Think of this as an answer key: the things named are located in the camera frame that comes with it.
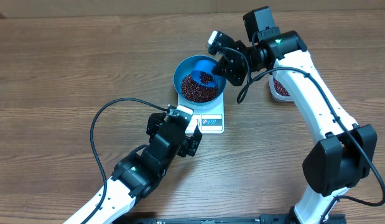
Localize clear container of red beans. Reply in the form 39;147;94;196
269;75;293;103

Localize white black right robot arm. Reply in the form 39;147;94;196
206;7;377;223

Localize teal metal bowl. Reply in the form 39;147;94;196
173;55;226;99

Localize white digital kitchen scale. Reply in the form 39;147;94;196
178;93;225;134

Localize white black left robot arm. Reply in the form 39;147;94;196
65;110;202;223

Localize red beans in bowl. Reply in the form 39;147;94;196
180;75;218;103

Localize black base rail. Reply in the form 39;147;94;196
113;211;347;224

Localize blue plastic measuring scoop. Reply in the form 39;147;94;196
190;60;217;88

